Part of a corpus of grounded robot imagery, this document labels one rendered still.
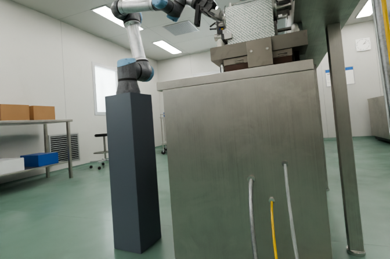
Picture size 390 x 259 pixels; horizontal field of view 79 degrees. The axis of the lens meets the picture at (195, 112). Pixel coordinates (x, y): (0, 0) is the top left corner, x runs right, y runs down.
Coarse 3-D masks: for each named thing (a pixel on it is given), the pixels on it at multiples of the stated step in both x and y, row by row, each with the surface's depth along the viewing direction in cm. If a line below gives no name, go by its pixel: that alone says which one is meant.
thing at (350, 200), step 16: (336, 32) 119; (336, 48) 118; (336, 64) 118; (336, 80) 118; (336, 96) 118; (320, 112) 214; (336, 112) 118; (320, 128) 214; (336, 128) 121; (352, 144) 116; (352, 160) 115; (352, 176) 115; (352, 192) 115; (352, 208) 115; (352, 224) 115; (352, 240) 115
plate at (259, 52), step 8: (256, 40) 98; (264, 40) 97; (248, 48) 99; (256, 48) 98; (264, 48) 97; (248, 56) 99; (256, 56) 98; (264, 56) 97; (272, 56) 96; (248, 64) 99; (256, 64) 98; (264, 64) 97; (272, 64) 97
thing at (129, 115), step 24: (120, 96) 138; (144, 96) 146; (120, 120) 138; (144, 120) 144; (120, 144) 138; (144, 144) 142; (120, 168) 138; (144, 168) 140; (120, 192) 138; (144, 192) 138; (120, 216) 138; (144, 216) 136; (120, 240) 138; (144, 240) 134
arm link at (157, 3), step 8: (120, 0) 147; (128, 0) 145; (136, 0) 141; (144, 0) 138; (152, 0) 132; (160, 0) 129; (168, 0) 134; (112, 8) 151; (120, 8) 148; (128, 8) 145; (136, 8) 142; (144, 8) 139; (152, 8) 137; (160, 8) 133; (168, 8) 136; (120, 16) 155
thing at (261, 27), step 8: (264, 16) 118; (272, 16) 117; (232, 24) 124; (240, 24) 123; (248, 24) 121; (256, 24) 120; (264, 24) 118; (272, 24) 117; (232, 32) 124; (240, 32) 122; (248, 32) 121; (256, 32) 120; (264, 32) 118; (272, 32) 117; (232, 40) 124; (240, 40) 122; (248, 40) 121
